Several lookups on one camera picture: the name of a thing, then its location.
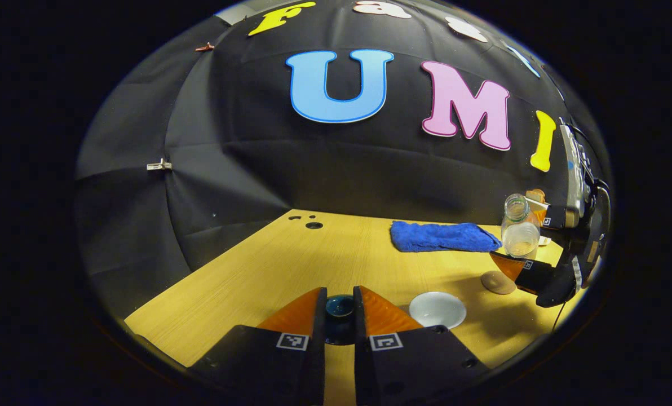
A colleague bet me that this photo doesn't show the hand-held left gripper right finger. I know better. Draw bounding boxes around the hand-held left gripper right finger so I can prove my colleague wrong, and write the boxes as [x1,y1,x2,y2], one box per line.
[353,285,490,406]

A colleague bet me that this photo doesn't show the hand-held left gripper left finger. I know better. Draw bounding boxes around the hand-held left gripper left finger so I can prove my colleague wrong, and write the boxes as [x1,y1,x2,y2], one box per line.
[189,286,328,406]

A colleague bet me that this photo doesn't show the round brown coaster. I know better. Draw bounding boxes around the round brown coaster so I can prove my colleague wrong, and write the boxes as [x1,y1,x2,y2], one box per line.
[481,271,517,295]

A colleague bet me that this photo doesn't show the clear plastic water bottle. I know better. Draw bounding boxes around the clear plastic water bottle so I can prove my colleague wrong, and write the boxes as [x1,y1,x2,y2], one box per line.
[501,194,541,261]

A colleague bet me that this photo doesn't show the blue teacup white inside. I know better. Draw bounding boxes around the blue teacup white inside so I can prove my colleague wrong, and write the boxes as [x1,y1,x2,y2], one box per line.
[409,292,467,329]

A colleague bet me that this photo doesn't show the blue towel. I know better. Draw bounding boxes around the blue towel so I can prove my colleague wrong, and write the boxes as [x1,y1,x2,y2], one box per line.
[390,222,503,253]

